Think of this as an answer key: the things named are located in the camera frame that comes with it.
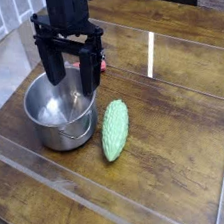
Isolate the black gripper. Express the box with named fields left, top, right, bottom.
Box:
left=30, top=0, right=103, bottom=95

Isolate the silver metal pot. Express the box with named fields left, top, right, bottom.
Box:
left=23, top=65, right=98, bottom=152

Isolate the green bitter gourd toy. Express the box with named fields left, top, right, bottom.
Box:
left=102, top=99, right=129, bottom=162

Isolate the red toy object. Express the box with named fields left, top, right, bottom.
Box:
left=73, top=61, right=107, bottom=72

